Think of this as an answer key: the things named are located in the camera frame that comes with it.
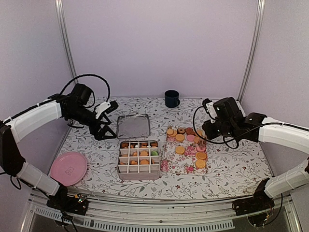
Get pink sandwich cookie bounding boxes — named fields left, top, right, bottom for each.
left=197, top=145, right=206, bottom=152
left=186, top=134, right=195, bottom=142

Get right aluminium corner post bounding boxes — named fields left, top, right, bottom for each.
left=237, top=0, right=266, bottom=102

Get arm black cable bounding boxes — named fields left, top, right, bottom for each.
left=192, top=105, right=283, bottom=149
left=59, top=73, right=111, bottom=104

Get aluminium front rail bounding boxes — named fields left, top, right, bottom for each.
left=21, top=188, right=304, bottom=232

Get round embossed biscuit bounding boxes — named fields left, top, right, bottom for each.
left=195, top=159, right=206, bottom=169

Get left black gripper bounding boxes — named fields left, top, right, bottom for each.
left=67, top=105, right=117, bottom=140

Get metal cookie tin with dividers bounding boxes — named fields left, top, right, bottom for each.
left=117, top=140, right=161, bottom=181

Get floral tablecloth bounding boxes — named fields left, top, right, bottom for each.
left=60, top=98, right=272, bottom=200

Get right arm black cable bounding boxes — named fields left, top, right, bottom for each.
left=192, top=105, right=283, bottom=149

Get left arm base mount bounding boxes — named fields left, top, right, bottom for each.
left=46, top=195, right=89, bottom=216

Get aluminium corner post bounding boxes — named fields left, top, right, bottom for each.
left=237, top=0, right=266, bottom=102
left=54, top=0, right=77, bottom=80

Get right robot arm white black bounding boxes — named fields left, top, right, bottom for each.
left=202, top=97, right=309, bottom=211

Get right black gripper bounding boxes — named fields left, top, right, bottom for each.
left=202, top=119, right=237, bottom=140

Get metal tin lid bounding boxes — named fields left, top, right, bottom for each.
left=116, top=114, right=151, bottom=139

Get chocolate sprinkled donut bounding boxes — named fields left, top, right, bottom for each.
left=177, top=128, right=185, bottom=134

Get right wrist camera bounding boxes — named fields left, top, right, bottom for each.
left=202, top=98, right=218, bottom=124

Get pink round plate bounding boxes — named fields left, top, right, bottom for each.
left=50, top=152, right=87, bottom=187

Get brown flower cookie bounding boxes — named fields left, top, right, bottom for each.
left=185, top=128, right=196, bottom=136

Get white handled food tongs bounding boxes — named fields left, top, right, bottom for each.
left=197, top=136, right=207, bottom=147

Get green sandwich cookie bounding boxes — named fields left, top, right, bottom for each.
left=151, top=150, right=159, bottom=156

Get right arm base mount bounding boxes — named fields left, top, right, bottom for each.
left=232, top=196, right=275, bottom=216

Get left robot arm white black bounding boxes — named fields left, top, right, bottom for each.
left=0, top=84, right=119, bottom=210

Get pink sandwich cookie lower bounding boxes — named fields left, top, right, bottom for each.
left=197, top=145, right=206, bottom=152

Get floral rectangular tray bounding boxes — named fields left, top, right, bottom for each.
left=161, top=126, right=208, bottom=175

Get left aluminium corner post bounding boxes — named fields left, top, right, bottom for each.
left=54, top=0, right=77, bottom=80

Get pink sandwich cookie upper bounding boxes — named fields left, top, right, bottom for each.
left=186, top=134, right=195, bottom=142

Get dark blue mug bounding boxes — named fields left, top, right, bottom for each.
left=165, top=90, right=180, bottom=108

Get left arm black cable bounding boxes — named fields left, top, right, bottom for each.
left=59, top=73, right=111, bottom=104

